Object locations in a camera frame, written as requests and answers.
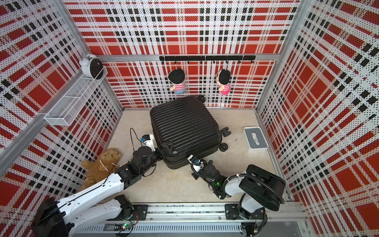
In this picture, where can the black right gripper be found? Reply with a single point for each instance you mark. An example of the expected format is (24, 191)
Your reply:
(194, 175)

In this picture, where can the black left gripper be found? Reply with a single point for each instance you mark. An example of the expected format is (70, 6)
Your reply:
(166, 148)

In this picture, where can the black ribbed hard suitcase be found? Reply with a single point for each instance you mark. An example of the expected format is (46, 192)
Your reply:
(190, 126)

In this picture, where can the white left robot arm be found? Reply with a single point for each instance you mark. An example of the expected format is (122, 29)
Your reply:
(64, 217)

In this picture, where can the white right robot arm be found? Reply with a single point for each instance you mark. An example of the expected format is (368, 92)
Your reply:
(260, 189)

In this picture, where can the white grey tissue box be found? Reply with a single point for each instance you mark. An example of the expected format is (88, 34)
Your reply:
(254, 140)

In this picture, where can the doll with blue shorts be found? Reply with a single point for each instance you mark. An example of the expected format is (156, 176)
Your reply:
(177, 77)

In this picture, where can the brown teddy bear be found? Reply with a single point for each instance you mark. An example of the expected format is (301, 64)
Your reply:
(101, 168)

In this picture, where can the green circuit board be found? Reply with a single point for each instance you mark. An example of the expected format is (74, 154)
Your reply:
(124, 228)

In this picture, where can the doll with pink skirt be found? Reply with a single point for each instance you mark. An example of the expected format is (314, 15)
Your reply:
(223, 81)

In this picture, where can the white alarm clock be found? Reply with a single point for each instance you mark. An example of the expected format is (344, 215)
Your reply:
(91, 66)

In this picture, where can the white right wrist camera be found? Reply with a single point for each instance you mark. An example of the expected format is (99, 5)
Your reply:
(195, 162)

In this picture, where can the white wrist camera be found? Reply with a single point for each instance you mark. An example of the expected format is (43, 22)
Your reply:
(148, 140)
(195, 162)

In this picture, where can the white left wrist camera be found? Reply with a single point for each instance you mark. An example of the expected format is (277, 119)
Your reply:
(148, 140)

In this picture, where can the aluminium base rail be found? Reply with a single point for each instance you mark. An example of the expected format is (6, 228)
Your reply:
(209, 217)

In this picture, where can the white wire mesh shelf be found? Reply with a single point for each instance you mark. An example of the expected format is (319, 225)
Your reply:
(65, 111)

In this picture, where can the black wall hook rail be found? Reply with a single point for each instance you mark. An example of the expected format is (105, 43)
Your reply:
(237, 58)

